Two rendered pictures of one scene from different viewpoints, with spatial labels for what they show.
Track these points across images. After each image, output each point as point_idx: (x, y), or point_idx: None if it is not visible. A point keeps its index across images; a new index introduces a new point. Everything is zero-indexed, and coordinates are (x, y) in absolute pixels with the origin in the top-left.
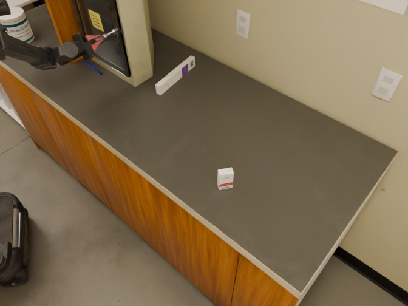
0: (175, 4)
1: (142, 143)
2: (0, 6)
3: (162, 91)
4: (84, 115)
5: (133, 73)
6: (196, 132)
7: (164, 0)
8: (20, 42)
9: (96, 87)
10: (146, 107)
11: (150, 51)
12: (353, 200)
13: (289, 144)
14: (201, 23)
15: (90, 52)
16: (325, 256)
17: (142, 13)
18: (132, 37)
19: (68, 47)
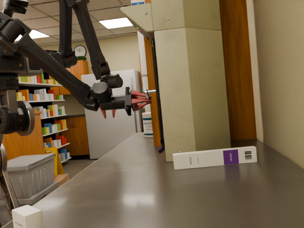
0: (274, 102)
1: (83, 189)
2: (112, 79)
3: (178, 165)
4: (98, 165)
5: (166, 142)
6: (141, 201)
7: (269, 103)
8: (50, 58)
9: (140, 156)
10: (145, 172)
11: (198, 127)
12: None
13: None
14: (289, 115)
15: (127, 103)
16: None
17: (187, 73)
18: (168, 97)
19: (99, 85)
